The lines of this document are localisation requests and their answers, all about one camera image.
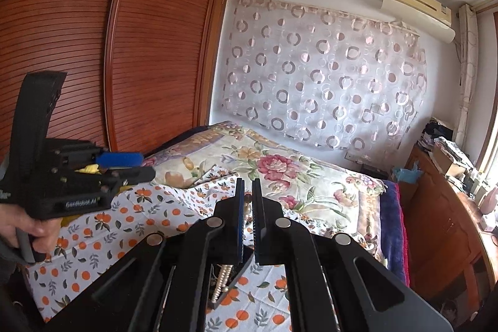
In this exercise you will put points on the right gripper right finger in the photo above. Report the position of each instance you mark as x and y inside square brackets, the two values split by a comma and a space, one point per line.
[280, 240]

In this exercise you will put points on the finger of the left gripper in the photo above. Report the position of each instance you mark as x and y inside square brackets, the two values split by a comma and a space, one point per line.
[129, 176]
[110, 160]

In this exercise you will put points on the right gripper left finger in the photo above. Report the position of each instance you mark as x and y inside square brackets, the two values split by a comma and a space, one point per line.
[186, 261]

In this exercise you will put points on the black jewelry box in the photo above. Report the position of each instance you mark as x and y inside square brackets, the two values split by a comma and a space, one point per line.
[223, 278]

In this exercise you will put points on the person's left hand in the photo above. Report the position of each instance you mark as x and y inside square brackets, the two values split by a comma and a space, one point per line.
[14, 217]

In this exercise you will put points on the orange print bed sheet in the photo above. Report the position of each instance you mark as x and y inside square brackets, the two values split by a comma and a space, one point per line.
[162, 283]

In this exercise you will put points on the purple blanket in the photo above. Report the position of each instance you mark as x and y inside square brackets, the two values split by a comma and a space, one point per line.
[394, 240]

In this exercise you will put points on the wooden wardrobe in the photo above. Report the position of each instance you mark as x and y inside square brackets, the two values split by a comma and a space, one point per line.
[139, 72]

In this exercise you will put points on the teal tissue paper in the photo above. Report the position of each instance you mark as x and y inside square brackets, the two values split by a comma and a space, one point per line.
[407, 175]

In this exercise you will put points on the circle pattern sheer curtain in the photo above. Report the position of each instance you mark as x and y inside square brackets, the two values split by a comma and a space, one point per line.
[322, 77]

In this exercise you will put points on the wooden side cabinet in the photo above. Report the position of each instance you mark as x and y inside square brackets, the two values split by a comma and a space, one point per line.
[446, 243]

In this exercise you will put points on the clutter pile on cabinet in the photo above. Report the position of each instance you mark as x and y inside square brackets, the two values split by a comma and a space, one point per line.
[437, 141]

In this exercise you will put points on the pink figurine on cabinet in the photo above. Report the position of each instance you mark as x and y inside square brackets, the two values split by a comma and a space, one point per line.
[489, 202]

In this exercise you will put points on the white air conditioner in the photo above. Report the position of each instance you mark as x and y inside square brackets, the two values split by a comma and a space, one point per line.
[430, 16]

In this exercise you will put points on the window with wooden frame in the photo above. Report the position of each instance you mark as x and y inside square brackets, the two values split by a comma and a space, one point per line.
[488, 86]

